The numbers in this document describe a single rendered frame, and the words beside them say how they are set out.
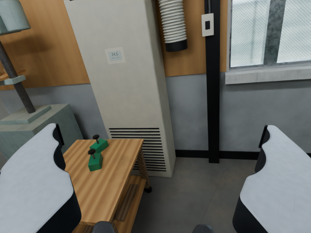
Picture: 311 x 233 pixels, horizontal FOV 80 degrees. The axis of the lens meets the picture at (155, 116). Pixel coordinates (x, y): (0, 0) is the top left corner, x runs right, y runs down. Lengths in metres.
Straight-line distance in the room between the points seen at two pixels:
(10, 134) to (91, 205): 1.02
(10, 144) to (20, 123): 0.19
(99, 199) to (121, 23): 1.02
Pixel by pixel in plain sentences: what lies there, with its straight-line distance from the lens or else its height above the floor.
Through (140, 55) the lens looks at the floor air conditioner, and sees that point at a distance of 1.28.
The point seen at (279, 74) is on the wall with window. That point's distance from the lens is 1.58.
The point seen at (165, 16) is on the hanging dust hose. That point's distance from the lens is 1.33.
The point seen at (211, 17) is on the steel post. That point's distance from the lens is 1.39.
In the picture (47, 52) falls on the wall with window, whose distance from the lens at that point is 2.03.
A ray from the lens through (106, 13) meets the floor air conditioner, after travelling 1.33.
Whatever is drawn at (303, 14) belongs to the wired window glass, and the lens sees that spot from 1.68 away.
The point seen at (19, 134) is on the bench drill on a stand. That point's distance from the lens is 1.79.
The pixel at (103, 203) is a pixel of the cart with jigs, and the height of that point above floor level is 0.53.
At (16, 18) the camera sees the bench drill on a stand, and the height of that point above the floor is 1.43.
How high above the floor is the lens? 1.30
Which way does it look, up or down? 27 degrees down
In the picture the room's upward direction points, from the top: 10 degrees counter-clockwise
